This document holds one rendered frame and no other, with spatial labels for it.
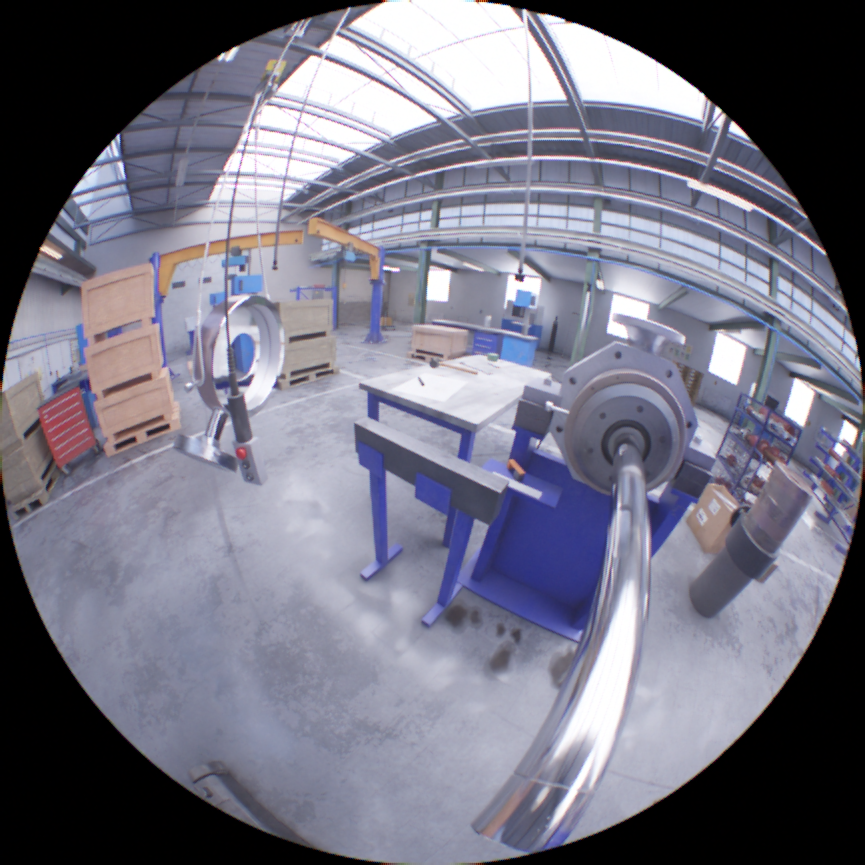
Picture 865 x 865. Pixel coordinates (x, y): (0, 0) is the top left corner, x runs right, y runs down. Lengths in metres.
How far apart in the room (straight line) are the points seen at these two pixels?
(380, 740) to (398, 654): 0.44
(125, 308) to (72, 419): 1.50
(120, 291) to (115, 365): 0.85
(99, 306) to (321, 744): 4.17
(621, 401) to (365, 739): 1.48
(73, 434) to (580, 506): 4.90
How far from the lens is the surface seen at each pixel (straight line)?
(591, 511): 1.21
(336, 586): 1.56
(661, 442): 0.78
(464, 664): 1.40
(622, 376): 0.77
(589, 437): 0.76
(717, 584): 2.23
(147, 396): 3.92
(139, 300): 3.92
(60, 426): 4.39
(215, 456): 0.71
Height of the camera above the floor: 1.34
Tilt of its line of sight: 27 degrees down
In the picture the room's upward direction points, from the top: 6 degrees clockwise
